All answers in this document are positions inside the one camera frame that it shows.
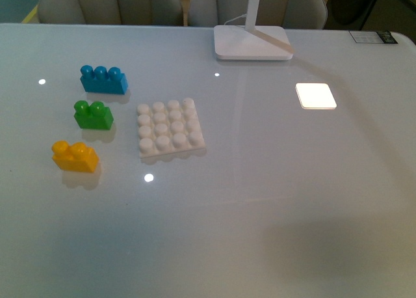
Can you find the white studded base plate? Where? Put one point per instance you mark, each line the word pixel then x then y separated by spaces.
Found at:
pixel 168 128

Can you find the yellow two-stud block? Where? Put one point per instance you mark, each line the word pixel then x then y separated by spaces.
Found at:
pixel 77 157

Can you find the green two-stud block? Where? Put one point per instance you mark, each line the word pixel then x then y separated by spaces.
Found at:
pixel 93 116

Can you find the blue three-stud block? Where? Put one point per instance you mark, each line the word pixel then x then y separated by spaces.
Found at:
pixel 101 80

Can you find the white desk lamp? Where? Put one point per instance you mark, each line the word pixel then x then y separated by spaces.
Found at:
pixel 251 42

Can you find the beige chair left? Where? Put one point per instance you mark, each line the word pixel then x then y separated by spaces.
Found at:
pixel 111 12

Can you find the beige chair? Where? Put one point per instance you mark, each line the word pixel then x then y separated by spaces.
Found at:
pixel 289 14
pixel 111 12

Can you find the beige chair right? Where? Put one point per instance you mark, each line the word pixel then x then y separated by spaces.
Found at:
pixel 289 14

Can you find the black white table label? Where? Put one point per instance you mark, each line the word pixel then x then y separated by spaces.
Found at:
pixel 373 37

